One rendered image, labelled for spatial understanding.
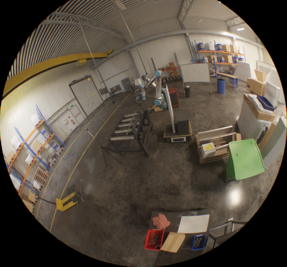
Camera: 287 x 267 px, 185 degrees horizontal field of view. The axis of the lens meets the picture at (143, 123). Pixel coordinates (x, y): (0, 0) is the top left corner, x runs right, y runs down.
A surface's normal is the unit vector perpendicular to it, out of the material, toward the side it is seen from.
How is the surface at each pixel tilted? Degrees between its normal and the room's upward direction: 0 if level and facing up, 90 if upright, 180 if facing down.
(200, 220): 0
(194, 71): 90
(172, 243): 0
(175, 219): 0
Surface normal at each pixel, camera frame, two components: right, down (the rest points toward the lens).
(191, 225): -0.33, -0.77
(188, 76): -0.56, 0.62
